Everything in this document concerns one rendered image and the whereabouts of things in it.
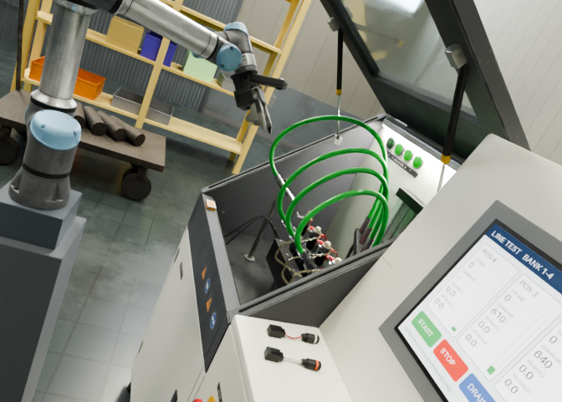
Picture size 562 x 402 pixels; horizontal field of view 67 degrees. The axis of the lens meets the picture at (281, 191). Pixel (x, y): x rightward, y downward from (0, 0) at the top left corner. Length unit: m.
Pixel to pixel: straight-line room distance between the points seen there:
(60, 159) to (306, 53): 5.88
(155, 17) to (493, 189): 0.88
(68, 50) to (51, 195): 0.39
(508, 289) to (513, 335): 0.08
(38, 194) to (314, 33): 5.96
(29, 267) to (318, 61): 6.04
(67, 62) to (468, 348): 1.16
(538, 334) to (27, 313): 1.23
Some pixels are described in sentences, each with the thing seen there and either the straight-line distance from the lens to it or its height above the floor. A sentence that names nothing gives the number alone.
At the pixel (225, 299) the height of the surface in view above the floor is 0.95.
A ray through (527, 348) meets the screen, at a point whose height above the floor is 1.29.
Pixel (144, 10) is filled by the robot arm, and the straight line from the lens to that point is 1.18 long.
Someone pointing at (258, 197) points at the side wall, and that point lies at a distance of 1.58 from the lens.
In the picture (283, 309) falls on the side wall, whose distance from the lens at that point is 1.01.
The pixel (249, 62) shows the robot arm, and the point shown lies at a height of 1.44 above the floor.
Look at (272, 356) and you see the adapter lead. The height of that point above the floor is 0.99.
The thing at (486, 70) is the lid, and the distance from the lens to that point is 0.93.
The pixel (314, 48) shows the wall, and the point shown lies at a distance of 6.90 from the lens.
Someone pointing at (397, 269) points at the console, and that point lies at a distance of 0.96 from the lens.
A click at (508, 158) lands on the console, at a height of 1.52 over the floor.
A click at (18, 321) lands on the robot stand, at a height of 0.56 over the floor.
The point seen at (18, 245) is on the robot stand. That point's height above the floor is 0.80.
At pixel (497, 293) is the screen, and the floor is 1.32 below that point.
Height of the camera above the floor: 1.55
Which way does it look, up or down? 19 degrees down
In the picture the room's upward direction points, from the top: 25 degrees clockwise
